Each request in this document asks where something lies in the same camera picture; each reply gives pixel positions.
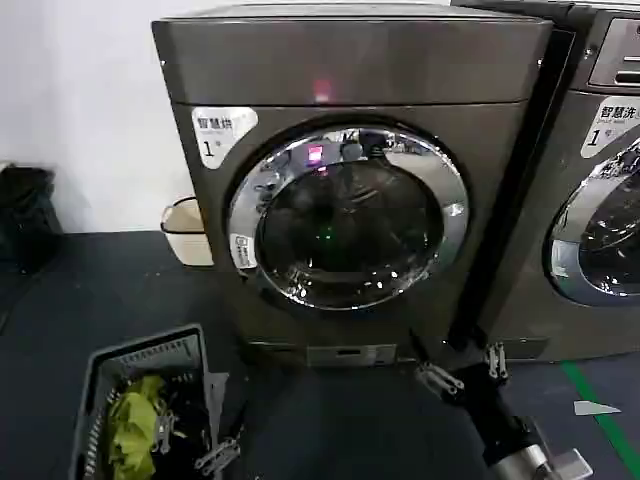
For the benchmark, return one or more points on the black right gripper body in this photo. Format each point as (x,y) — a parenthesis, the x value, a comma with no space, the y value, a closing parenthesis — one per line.
(487,405)

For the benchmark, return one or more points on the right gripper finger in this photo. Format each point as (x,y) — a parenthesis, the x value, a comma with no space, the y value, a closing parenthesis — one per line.
(440,381)
(497,365)

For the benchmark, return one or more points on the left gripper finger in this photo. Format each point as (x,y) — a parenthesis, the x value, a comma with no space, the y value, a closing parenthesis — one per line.
(216,452)
(166,432)

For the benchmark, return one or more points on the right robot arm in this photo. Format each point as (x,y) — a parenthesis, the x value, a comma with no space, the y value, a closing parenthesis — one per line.
(530,457)

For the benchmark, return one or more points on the dark garment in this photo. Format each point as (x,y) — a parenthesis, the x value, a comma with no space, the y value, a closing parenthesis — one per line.
(187,410)

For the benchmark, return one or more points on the yellow-green garment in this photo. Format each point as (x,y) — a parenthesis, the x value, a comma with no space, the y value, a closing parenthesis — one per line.
(131,425)

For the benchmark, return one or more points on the grey plastic laundry basket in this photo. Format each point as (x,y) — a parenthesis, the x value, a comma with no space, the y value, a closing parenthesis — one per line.
(95,390)

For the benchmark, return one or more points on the white floor tape scrap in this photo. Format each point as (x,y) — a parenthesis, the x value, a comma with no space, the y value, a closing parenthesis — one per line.
(592,408)

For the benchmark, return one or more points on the green floor tape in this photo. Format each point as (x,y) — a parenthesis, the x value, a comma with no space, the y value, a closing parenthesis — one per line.
(600,420)

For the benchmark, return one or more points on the round glass door, chrome rim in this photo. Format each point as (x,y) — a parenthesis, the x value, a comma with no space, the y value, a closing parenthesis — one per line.
(605,240)

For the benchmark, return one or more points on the grey dryer with drawer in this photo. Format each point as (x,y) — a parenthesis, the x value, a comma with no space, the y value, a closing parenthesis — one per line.
(565,210)

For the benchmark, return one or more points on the round glass dryer door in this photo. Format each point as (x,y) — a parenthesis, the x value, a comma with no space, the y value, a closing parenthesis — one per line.
(350,220)

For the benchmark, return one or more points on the small white door sticker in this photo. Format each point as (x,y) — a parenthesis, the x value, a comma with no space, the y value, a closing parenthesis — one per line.
(243,252)

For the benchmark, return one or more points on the beige plastic bin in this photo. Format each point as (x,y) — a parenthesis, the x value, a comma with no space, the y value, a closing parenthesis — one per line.
(185,235)

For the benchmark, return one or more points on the black bag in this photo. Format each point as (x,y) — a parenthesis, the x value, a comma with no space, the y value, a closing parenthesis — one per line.
(27,215)

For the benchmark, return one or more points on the white label sticker, blue print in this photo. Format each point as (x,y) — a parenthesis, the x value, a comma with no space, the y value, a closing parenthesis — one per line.
(607,130)

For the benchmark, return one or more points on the white number label sticker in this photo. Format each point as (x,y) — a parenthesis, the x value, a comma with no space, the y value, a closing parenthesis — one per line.
(220,132)

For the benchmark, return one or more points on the grey front-load dryer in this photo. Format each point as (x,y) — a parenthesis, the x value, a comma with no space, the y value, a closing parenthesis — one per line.
(360,65)

